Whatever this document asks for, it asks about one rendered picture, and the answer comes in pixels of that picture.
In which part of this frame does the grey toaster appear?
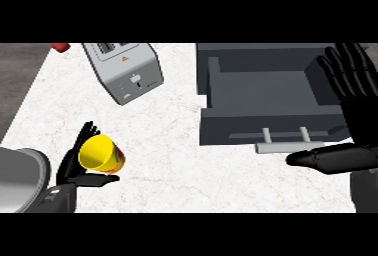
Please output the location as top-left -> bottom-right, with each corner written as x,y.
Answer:
80,42 -> 165,107

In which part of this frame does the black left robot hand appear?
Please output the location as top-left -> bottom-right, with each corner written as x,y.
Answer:
55,120 -> 121,188

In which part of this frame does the pale grey drawer handle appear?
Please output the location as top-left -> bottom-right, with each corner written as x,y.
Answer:
254,127 -> 326,155

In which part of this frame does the dark grey open drawer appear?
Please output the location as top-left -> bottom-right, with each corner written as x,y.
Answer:
205,56 -> 346,116

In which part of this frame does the red object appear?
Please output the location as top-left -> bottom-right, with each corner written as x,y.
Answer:
49,42 -> 72,54

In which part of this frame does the dark grey drawer front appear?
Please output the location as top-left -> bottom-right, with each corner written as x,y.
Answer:
198,105 -> 353,147

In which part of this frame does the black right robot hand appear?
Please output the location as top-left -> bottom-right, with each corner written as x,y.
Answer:
285,42 -> 378,176

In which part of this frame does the yellow cup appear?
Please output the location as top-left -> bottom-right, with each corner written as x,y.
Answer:
77,134 -> 127,175

